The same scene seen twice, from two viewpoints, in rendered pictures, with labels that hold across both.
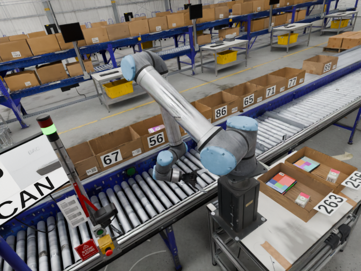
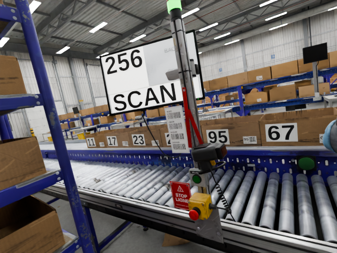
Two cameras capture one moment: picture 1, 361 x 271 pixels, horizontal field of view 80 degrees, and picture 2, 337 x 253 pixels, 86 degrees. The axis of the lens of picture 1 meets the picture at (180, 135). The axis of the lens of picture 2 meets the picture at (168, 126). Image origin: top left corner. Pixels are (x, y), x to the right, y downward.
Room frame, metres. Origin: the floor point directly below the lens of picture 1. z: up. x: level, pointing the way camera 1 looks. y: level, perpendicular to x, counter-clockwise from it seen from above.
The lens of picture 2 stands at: (0.42, -0.05, 1.26)
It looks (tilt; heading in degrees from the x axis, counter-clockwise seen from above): 7 degrees down; 63
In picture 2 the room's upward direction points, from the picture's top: 10 degrees counter-clockwise
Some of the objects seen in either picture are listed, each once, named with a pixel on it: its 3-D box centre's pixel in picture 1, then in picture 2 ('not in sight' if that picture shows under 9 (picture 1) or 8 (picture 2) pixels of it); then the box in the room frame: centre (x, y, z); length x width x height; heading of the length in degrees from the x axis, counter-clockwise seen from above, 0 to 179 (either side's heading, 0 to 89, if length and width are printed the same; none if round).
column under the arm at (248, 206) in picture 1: (237, 199); not in sight; (0.91, -0.29, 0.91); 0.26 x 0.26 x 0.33; 28
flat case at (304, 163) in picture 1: (304, 165); not in sight; (1.27, -0.94, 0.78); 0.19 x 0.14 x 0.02; 117
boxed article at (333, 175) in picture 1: (332, 176); not in sight; (1.12, -1.06, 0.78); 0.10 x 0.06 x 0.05; 131
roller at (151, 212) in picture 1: (141, 197); (304, 201); (1.24, 0.37, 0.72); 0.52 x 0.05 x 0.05; 28
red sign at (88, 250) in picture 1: (92, 246); (187, 196); (0.78, 0.60, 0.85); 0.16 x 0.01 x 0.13; 118
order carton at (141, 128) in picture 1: (155, 131); not in sight; (1.83, 0.24, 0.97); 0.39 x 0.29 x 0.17; 118
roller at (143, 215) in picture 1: (134, 200); (287, 199); (1.21, 0.43, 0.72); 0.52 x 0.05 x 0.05; 28
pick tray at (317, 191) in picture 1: (291, 189); not in sight; (1.04, -0.72, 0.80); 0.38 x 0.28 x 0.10; 30
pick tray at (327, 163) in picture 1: (318, 169); not in sight; (1.19, -0.99, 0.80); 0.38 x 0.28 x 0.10; 29
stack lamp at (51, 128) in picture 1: (47, 125); (173, 2); (0.84, 0.55, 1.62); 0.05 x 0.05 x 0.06
